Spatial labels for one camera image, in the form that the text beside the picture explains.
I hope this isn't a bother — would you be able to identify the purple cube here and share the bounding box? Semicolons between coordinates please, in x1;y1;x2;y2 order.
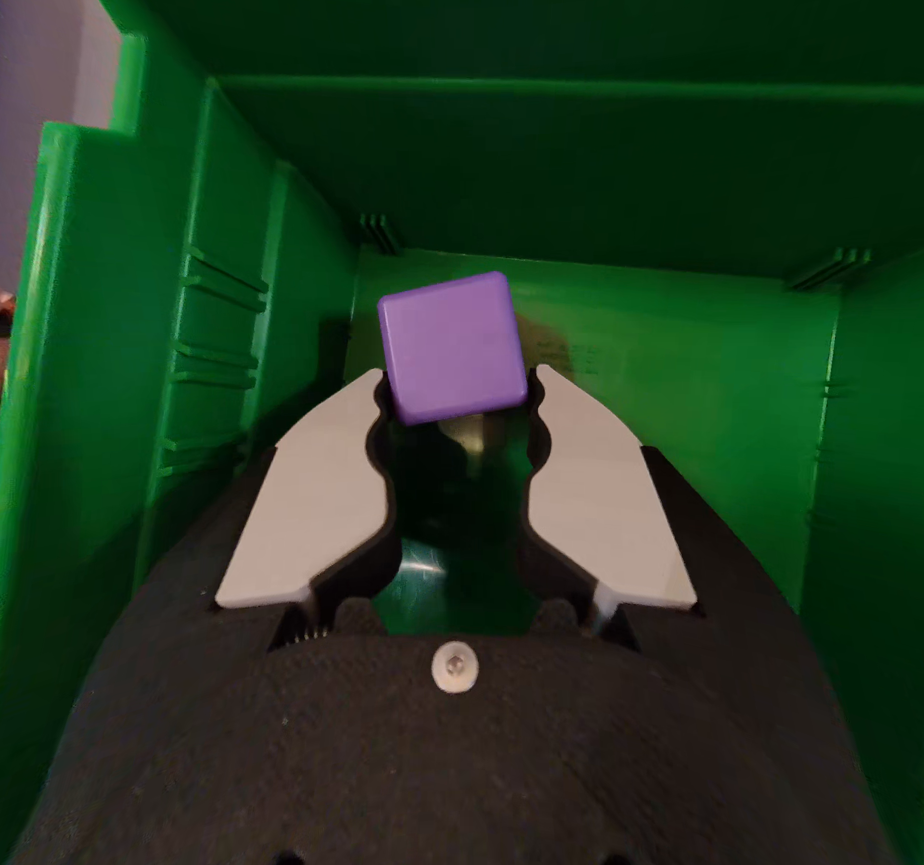
377;271;530;426

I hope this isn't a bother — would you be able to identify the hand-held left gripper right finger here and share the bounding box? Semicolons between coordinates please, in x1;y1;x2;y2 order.
518;365;698;636

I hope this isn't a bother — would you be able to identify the green plastic bin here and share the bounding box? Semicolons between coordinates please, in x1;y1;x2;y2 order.
0;0;924;844

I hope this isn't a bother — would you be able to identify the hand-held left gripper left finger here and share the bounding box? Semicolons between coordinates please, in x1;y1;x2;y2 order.
215;367;403;626

